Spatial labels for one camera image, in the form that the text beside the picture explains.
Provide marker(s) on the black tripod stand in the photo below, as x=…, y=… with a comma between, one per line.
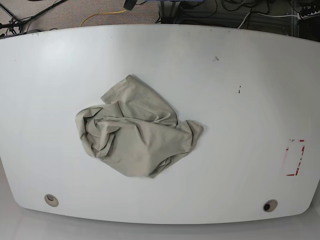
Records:
x=17, y=27

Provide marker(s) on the left table cable grommet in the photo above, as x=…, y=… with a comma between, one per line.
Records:
x=51, y=200

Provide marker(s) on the table cable grommet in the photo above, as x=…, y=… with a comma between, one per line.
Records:
x=270, y=206
x=51, y=200

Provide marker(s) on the right table cable grommet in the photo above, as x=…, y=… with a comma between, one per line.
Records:
x=270, y=206

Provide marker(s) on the white power strip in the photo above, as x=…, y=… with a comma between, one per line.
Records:
x=308, y=12

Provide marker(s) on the beige T-shirt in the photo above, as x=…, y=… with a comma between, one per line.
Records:
x=135, y=131

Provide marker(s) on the red tape rectangle marking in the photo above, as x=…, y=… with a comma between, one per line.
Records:
x=293, y=157

